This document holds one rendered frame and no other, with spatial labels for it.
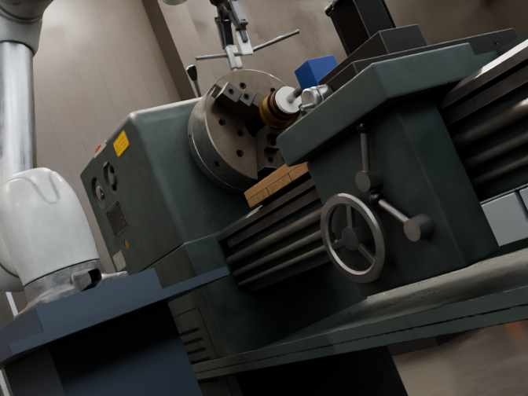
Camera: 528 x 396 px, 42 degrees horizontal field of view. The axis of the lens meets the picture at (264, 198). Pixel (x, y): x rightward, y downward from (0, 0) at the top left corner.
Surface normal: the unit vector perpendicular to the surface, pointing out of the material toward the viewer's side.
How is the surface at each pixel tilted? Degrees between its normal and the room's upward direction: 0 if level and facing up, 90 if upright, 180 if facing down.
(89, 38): 90
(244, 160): 90
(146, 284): 90
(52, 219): 87
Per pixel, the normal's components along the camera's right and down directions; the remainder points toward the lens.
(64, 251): 0.46, -0.18
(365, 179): -0.81, 0.26
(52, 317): 0.58, -0.33
